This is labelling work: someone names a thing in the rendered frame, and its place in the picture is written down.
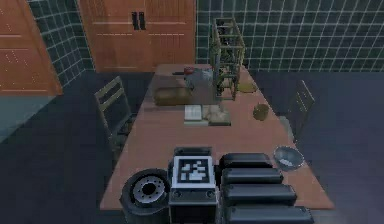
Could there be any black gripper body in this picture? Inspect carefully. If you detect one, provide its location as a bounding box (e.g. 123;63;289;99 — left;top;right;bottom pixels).
119;168;171;224

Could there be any wooden dish rack stand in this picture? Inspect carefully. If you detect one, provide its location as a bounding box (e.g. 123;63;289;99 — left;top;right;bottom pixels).
210;17;246;101

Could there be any brown wooden dining table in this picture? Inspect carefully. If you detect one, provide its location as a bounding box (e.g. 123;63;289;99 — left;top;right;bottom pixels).
99;63;335;211

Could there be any wooden slat chair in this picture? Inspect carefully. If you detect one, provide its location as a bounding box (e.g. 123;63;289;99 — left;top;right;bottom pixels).
94;75;138;161
279;79;316;141

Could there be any open white book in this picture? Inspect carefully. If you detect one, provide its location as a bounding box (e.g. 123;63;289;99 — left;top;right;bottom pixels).
183;104;232;127

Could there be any brown bread loaf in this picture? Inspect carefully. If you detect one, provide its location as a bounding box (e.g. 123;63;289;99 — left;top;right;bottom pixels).
153;87;194;107

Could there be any grey kettle red knob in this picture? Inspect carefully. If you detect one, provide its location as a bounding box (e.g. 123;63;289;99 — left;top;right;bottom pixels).
172;66;214;92

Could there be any olive green cup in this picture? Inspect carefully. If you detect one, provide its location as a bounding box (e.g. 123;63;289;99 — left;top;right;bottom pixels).
252;103;270;122

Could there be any yellow plate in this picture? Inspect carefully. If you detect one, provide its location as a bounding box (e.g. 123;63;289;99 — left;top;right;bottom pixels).
237;81;258;94

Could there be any grey metal bowl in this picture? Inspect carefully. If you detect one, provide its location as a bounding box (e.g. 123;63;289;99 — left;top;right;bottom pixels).
273;146;305;172

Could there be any orange wooden double door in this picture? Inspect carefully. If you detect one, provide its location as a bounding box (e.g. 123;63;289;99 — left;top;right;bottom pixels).
77;0;197;73

